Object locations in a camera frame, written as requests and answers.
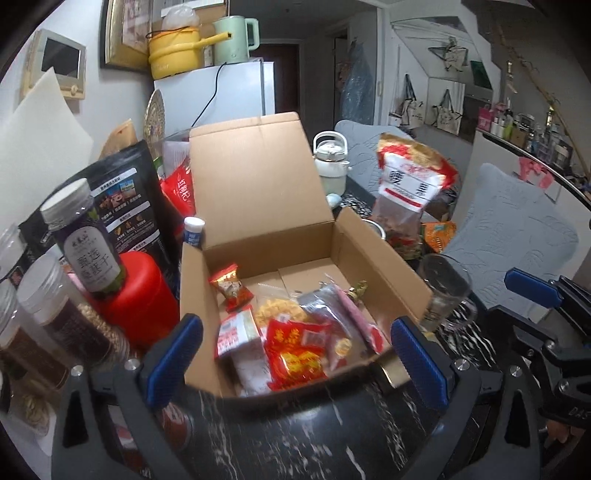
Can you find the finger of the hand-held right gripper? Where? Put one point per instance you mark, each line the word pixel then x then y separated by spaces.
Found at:
pixel 531 287
pixel 521 323

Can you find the brown-label grain jar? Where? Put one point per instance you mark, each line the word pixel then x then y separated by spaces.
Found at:
pixel 27 346

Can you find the dark brown door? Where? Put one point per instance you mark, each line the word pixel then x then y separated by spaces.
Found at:
pixel 281 78

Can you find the white foam board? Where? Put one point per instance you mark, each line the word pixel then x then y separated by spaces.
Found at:
pixel 41 138

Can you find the bamboo stick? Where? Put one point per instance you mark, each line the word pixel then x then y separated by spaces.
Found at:
pixel 554 106

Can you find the white insulated jug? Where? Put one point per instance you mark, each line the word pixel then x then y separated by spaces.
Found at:
pixel 331 166

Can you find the canvas tote bag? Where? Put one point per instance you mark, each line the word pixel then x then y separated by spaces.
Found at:
pixel 408 108
pixel 448 115

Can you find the yellow pot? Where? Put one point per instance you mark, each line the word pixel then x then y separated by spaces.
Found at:
pixel 175 53

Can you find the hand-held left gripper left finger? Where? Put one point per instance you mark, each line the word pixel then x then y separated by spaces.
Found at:
pixel 175 357

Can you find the small red snack packet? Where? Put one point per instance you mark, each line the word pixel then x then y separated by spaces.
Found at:
pixel 229 286

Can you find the white red-edged packet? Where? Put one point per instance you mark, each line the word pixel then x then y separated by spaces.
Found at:
pixel 240 332

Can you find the silver snack packet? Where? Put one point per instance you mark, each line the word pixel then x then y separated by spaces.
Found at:
pixel 323 314

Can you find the nut jar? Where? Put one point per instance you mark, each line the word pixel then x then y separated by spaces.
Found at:
pixel 32 408

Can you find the clear plastic bag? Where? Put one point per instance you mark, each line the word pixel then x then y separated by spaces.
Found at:
pixel 180 18

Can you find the white bread-print packet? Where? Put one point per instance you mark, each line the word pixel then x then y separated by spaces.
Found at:
pixel 251 374

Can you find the brown cardboard box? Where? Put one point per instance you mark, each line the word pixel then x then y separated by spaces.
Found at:
pixel 258 184

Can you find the red plastic bag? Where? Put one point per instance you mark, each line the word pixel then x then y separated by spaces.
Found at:
pixel 178 189

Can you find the black stand-up pouch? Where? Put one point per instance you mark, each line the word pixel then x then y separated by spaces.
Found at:
pixel 134 203

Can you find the wooden cutting board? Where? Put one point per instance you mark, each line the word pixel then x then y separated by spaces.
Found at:
pixel 120 138

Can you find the row of cosmetic bottles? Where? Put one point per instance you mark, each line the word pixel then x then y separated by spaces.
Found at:
pixel 531 131

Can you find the white fridge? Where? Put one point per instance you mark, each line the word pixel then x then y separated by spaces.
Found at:
pixel 231 97

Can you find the woven round tray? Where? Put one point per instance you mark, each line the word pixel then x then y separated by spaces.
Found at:
pixel 154 122

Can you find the person's right hand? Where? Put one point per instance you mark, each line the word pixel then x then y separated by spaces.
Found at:
pixel 561 430

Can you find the red canister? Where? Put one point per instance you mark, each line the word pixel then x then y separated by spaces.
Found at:
pixel 138 304

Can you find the green electric kettle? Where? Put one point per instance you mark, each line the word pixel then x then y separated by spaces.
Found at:
pixel 231 41

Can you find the large red snack packet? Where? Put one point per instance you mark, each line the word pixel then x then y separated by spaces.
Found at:
pixel 295 353

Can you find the small blue-white bottle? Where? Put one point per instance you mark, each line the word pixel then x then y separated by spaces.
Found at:
pixel 194 233

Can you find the dark-label grain jar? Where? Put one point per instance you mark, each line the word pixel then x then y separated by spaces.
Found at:
pixel 69 318

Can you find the pink paper tags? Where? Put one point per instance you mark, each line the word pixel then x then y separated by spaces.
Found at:
pixel 535 170

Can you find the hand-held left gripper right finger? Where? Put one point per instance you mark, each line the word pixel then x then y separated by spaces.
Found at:
pixel 420 364

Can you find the clear waffle packet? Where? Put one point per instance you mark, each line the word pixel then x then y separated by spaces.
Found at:
pixel 279 311

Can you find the red and clear nut bag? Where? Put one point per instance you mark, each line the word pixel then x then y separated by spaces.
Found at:
pixel 406 184

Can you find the clear plastic jar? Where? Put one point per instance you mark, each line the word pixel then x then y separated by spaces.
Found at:
pixel 11 249

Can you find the star-shaped hanging bag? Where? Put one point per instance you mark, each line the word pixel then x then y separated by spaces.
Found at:
pixel 450 55

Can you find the blue wrapped bundle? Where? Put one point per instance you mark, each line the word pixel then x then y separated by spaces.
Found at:
pixel 358 85

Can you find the steel cup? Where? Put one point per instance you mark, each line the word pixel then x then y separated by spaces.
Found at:
pixel 375 228

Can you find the white cabinet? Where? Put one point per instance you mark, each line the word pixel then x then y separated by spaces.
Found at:
pixel 498 152

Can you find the orange snack bag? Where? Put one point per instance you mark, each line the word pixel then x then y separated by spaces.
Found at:
pixel 438 237

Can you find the glass mug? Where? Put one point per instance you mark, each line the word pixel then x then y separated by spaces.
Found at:
pixel 445 295

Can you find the dark berry jar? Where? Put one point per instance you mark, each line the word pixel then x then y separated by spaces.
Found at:
pixel 87 244

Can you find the pale blue chair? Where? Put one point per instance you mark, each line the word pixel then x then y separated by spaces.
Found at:
pixel 508 230
pixel 364 152

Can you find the wall intercom panel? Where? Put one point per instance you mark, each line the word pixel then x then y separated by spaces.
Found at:
pixel 55 64

